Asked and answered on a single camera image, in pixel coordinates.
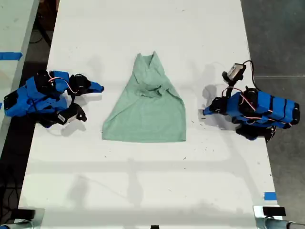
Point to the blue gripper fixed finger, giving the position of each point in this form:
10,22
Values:
96,89
209,113

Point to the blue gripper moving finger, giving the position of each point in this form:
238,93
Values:
208,109
96,85

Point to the pale green T-shirt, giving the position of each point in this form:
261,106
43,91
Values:
147,119

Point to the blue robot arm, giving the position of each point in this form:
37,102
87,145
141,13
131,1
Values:
267,109
40,97

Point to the long blue tape strip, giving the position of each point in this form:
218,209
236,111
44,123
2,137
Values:
10,56

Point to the white side table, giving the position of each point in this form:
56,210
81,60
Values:
10,31

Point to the short blue tape strip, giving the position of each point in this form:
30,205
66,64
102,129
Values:
270,196

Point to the small black box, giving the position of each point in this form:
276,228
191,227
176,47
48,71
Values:
25,213
274,211

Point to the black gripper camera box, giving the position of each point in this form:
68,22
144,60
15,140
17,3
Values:
234,71
69,115

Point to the tiny black mount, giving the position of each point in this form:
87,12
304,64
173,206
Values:
155,227

